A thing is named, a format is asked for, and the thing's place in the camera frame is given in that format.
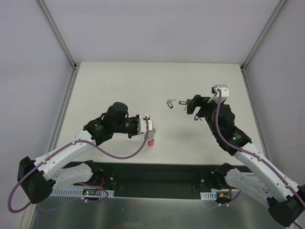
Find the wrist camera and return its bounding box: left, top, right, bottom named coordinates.
left=138, top=115, right=153, bottom=134
left=208, top=84, right=229, bottom=104

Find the black tag key right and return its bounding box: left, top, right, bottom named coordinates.
left=194, top=115, right=202, bottom=121

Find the right aluminium frame post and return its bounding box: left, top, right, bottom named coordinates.
left=241, top=0, right=289, bottom=72

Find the aluminium rail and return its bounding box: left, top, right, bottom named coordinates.
left=15, top=63, right=81, bottom=229
left=240, top=68, right=301, bottom=229

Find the white cable duct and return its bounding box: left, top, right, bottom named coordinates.
left=200, top=191, right=217, bottom=201
left=50, top=187, right=114, bottom=198

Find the aluminium frame post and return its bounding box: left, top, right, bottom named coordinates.
left=36, top=0, right=78, bottom=70
left=241, top=0, right=289, bottom=72

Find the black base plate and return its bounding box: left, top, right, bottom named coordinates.
left=89, top=162, right=239, bottom=200

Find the right white cable duct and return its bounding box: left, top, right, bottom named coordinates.
left=200, top=191, right=217, bottom=201

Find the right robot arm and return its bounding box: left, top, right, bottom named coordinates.
left=186, top=95, right=305, bottom=228

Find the red handled key organizer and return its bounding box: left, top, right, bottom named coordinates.
left=144, top=127, right=156, bottom=147

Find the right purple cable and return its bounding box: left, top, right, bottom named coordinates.
left=215, top=88, right=305, bottom=229

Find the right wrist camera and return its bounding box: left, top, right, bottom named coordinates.
left=208, top=84, right=229, bottom=104

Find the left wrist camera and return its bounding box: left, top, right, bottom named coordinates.
left=138, top=115, right=153, bottom=134

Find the left white cable duct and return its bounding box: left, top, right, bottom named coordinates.
left=50, top=187, right=114, bottom=198

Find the right aluminium rail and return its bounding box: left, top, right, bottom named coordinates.
left=240, top=68, right=301, bottom=229

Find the black tag key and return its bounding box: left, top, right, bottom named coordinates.
left=178, top=101, right=187, bottom=111
left=166, top=99, right=176, bottom=109
left=194, top=115, right=202, bottom=121

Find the left aluminium rail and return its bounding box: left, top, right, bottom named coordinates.
left=15, top=63, right=81, bottom=229

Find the left aluminium frame post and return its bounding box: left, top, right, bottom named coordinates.
left=36, top=0, right=78, bottom=70

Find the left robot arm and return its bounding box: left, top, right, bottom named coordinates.
left=17, top=102, right=153, bottom=204

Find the black tag key far left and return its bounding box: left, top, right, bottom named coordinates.
left=166, top=99, right=176, bottom=109

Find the black tag key middle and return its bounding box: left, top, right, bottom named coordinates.
left=178, top=101, right=187, bottom=111

